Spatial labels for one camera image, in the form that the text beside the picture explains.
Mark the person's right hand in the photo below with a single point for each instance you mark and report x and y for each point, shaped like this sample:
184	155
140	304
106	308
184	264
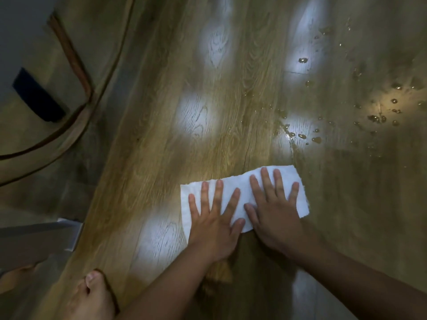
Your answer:
277	219

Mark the person's left hand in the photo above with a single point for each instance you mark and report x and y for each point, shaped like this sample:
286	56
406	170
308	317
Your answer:
213	236

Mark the white towel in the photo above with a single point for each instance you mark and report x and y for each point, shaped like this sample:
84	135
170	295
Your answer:
233	186

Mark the person's right forearm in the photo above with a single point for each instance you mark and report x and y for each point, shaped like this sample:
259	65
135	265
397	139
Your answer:
360	283

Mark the person's left forearm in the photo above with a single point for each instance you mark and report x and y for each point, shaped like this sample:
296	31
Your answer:
166	289

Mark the person's left foot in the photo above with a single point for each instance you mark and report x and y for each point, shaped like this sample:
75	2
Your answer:
91	299

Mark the grey metal furniture leg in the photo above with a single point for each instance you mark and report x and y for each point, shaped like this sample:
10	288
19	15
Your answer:
36	243

